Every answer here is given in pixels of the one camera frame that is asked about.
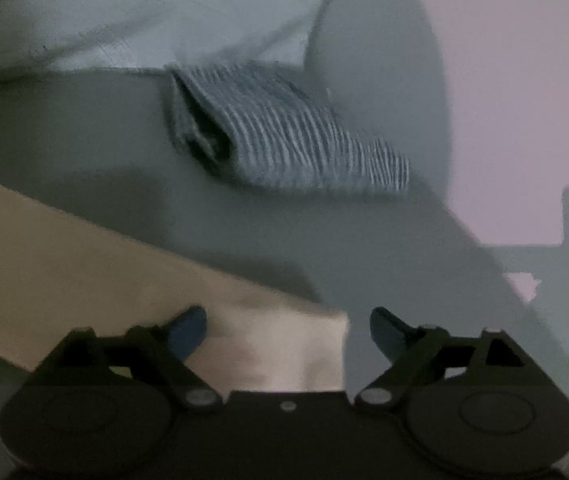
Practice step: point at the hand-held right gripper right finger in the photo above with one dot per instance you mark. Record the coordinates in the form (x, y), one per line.
(383, 332)

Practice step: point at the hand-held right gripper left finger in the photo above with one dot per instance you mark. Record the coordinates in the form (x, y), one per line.
(188, 331)

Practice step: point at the blue white striped cloth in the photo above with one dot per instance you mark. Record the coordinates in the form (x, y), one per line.
(284, 130)

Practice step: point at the beige folded cloth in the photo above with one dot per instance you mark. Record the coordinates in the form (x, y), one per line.
(89, 270)

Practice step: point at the light blue garment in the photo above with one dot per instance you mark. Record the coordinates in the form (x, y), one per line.
(154, 15)

